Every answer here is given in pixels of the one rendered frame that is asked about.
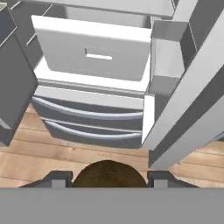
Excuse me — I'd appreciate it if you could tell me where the brown kiwi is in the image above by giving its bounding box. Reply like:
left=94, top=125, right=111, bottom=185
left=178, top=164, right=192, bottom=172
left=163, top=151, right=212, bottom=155
left=71, top=159, right=149, bottom=189

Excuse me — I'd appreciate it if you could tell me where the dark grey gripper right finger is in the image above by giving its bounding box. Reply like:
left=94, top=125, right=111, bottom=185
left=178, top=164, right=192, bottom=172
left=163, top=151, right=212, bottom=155
left=146, top=170, right=201, bottom=189

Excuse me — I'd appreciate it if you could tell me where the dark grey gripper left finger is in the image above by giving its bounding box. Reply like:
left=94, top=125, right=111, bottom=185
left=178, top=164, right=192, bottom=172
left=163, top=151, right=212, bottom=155
left=19, top=170, right=74, bottom=189

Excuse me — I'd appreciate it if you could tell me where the grey fridge freezer drawer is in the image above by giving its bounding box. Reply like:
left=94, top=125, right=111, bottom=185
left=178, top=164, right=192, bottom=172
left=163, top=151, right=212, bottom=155
left=40, top=116, right=144, bottom=150
left=31, top=86, right=145, bottom=131

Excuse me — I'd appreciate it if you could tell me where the silver freezer drawer handle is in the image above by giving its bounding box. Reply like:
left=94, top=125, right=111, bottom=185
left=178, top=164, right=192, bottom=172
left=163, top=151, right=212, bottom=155
left=43, top=118, right=144, bottom=140
left=31, top=95, right=144, bottom=121

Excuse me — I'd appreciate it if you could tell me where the white fridge door bin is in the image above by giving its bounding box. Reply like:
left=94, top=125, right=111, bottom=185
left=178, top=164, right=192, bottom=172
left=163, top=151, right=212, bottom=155
left=149, top=18, right=193, bottom=97

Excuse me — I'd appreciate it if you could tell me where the white fridge shelf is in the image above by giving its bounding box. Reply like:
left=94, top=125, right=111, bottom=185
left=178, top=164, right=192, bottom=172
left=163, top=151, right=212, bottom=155
left=23, top=0, right=176, bottom=18

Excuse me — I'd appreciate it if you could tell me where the white fridge crisper drawer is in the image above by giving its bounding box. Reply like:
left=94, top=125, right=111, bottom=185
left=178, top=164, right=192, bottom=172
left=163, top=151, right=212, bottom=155
left=31, top=15, right=152, bottom=82

